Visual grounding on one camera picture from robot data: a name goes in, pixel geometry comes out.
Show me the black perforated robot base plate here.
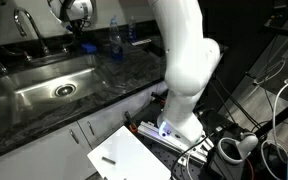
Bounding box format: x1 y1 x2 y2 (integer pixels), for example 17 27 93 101
133 111 214 180

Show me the right cabinet door handle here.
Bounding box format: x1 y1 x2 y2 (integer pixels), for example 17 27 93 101
87 121 95 136

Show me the blue sponge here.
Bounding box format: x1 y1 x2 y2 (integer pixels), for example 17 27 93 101
81 43 97 54

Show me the cabinet door handle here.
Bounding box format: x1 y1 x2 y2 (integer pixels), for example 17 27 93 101
87 121 95 136
69 129 79 144

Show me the right orange black clamp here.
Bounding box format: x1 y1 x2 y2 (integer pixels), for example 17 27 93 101
151 92 165 106

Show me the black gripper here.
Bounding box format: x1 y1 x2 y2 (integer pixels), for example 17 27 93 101
70 19 86 34

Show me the stainless steel kitchen sink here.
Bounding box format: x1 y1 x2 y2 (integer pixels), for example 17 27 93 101
0 55 115 131

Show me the orange black clamp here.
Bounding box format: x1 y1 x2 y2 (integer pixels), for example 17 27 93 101
124 111 138 133
151 92 165 106

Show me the sink drain strainer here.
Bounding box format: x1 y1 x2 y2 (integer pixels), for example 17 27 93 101
54 84 76 97

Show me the clear plastic water bottle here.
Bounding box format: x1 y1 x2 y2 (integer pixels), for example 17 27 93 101
109 15 123 61

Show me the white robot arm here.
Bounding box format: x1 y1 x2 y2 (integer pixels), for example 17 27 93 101
147 0 220 145

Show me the chrome gooseneck faucet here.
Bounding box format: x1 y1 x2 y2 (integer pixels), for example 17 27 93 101
13 7 50 56

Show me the left orange black clamp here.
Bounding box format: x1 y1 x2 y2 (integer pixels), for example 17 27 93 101
124 111 138 133

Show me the left cabinet door handle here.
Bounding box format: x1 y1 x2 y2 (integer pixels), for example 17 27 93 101
69 129 79 144

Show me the white board panel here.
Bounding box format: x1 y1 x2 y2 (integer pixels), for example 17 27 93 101
87 126 171 180

